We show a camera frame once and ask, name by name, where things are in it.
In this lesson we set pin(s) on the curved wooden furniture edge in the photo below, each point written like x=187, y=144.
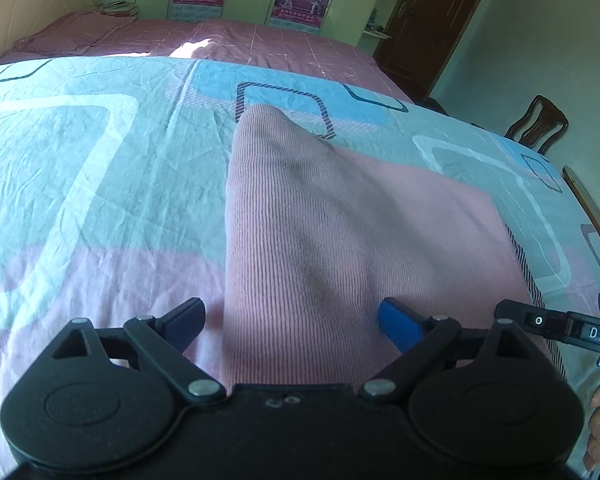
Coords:
x=587, y=200

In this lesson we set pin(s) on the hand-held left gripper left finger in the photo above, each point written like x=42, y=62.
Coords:
x=187, y=320

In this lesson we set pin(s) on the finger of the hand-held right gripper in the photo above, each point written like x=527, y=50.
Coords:
x=537, y=320

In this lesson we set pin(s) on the dark wooden chair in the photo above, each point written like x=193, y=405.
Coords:
x=535, y=125

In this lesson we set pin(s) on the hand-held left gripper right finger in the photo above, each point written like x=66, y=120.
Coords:
x=399, y=326

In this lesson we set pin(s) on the pink ribbed knit garment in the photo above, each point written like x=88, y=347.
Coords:
x=340, y=240

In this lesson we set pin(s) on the stack of books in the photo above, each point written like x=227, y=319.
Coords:
x=117, y=9

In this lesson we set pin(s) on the dark wooden door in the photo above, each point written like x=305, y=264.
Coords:
x=430, y=20

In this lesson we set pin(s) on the blue pink patterned bed sheet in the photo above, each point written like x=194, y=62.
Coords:
x=105, y=175

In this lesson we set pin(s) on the pink checked bed sheet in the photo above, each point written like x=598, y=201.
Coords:
x=230, y=37

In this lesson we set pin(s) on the white corner shelf unit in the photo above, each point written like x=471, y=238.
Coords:
x=385, y=10

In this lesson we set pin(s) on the cream headboard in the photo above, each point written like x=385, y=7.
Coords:
x=25, y=5

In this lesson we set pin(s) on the person's right hand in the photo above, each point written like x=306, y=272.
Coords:
x=599, y=427

